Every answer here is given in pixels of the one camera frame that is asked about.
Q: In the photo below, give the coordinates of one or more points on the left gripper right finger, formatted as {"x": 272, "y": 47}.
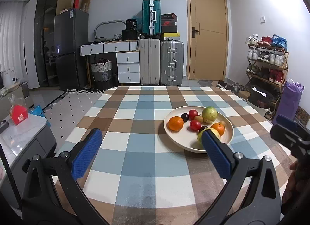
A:
{"x": 219, "y": 153}

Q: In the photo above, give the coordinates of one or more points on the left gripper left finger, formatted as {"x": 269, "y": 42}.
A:
{"x": 84, "y": 152}

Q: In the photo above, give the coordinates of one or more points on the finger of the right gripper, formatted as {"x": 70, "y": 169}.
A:
{"x": 287, "y": 123}
{"x": 283, "y": 136}

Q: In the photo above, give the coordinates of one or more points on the large orange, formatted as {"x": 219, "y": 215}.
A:
{"x": 219, "y": 128}

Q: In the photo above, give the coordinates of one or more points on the green-yellow guava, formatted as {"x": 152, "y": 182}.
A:
{"x": 215, "y": 132}

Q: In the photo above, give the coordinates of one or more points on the dark plum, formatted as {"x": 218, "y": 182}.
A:
{"x": 203, "y": 128}
{"x": 185, "y": 117}

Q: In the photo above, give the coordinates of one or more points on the red tomato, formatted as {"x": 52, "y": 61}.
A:
{"x": 192, "y": 114}
{"x": 195, "y": 125}

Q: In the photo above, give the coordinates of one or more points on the yellow-green guava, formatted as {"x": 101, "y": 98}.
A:
{"x": 209, "y": 114}

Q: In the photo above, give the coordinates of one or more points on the small orange tangerine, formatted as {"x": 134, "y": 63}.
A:
{"x": 175, "y": 123}

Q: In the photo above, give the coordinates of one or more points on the right hand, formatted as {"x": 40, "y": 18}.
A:
{"x": 297, "y": 180}

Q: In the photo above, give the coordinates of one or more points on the purple gift bag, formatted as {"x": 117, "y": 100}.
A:
{"x": 289, "y": 101}

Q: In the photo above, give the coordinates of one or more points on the cream round plate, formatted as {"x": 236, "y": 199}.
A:
{"x": 187, "y": 138}

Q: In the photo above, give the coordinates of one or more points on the checkered tablecloth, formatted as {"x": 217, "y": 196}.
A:
{"x": 139, "y": 175}

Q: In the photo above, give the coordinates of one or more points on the grey side cabinet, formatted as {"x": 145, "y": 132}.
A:
{"x": 21, "y": 142}

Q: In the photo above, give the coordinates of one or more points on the wooden shoe rack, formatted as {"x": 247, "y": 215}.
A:
{"x": 267, "y": 69}

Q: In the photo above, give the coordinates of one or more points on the red gift box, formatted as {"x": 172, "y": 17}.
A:
{"x": 18, "y": 114}

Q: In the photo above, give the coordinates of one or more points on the woven laundry basket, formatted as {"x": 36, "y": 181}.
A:
{"x": 102, "y": 74}

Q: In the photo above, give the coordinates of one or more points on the white drawer desk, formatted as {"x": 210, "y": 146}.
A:
{"x": 124, "y": 56}

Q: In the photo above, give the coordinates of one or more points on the white electric kettle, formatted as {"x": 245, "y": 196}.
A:
{"x": 9, "y": 77}

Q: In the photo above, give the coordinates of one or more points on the silver aluminium suitcase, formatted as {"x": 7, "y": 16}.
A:
{"x": 171, "y": 63}

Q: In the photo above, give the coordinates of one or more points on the white curtain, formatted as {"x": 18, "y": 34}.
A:
{"x": 11, "y": 21}

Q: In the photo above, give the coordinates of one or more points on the wooden door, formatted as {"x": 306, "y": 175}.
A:
{"x": 208, "y": 39}

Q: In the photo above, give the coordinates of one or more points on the black glass cabinet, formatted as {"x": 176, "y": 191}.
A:
{"x": 44, "y": 47}

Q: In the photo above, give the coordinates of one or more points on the beige suitcase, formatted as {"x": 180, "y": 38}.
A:
{"x": 149, "y": 61}

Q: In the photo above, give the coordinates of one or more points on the oval mirror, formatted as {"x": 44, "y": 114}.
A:
{"x": 109, "y": 30}

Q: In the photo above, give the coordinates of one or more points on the dark grey refrigerator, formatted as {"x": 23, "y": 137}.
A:
{"x": 70, "y": 33}

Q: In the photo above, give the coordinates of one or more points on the stacked shoe boxes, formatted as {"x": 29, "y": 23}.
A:
{"x": 169, "y": 30}

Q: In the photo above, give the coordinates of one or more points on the teal suitcase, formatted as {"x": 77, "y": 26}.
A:
{"x": 151, "y": 18}

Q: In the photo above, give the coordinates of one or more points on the wall light switch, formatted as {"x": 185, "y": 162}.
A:
{"x": 263, "y": 19}

